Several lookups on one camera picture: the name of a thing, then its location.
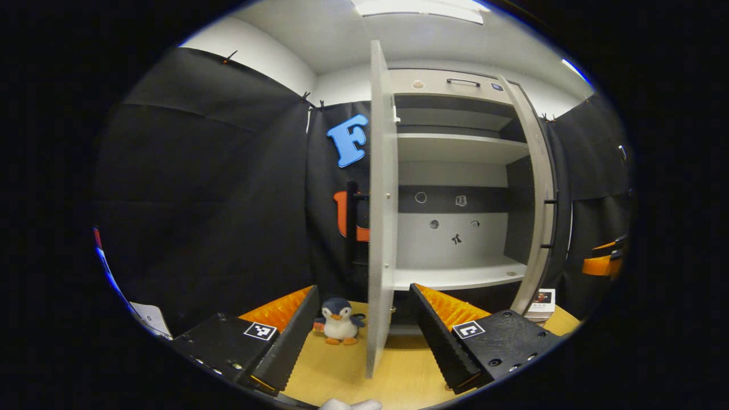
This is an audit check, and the black backdrop cloth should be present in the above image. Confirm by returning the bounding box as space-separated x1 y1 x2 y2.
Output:
94 47 636 337

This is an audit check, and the white cabinet drawer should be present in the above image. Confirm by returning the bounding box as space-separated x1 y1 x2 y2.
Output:
389 69 516 106

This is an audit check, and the white book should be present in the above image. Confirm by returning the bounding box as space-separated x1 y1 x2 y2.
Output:
523 288 556 322

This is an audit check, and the white paper sheet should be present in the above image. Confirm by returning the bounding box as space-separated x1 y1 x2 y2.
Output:
130 302 173 339

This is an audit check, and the large ceiling light panel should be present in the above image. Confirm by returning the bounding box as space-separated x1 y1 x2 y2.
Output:
352 0 490 24

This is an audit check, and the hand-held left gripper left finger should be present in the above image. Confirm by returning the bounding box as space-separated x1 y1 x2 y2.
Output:
173 285 321 397

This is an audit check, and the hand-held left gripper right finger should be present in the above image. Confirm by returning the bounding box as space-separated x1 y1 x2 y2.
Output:
409 283 564 395

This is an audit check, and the white cabinet door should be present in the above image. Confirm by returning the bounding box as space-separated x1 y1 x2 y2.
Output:
497 74 558 315
364 40 399 379

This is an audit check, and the white and grey cabinet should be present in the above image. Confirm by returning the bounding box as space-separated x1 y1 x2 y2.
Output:
390 68 556 337

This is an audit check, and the penguin plush toy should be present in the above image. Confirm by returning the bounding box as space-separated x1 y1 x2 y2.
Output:
312 297 367 346

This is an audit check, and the narrow ceiling light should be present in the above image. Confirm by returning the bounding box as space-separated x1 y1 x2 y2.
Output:
561 57 593 87

